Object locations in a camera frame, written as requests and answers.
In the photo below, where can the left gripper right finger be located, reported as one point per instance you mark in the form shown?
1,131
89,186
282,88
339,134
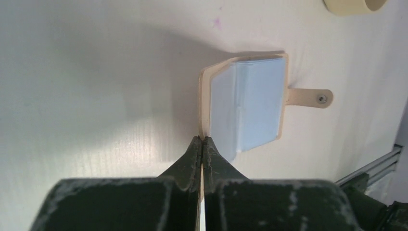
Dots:
234,202

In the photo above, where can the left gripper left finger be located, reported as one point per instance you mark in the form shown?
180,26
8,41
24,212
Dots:
168,202

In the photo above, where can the beige leather card holder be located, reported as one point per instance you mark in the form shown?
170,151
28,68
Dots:
315,98

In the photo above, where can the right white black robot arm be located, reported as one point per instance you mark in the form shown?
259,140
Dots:
371,214

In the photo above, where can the beige oval plastic tray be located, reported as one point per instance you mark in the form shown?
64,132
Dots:
353,7

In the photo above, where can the aluminium front frame rail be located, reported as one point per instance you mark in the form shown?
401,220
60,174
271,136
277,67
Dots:
378,168

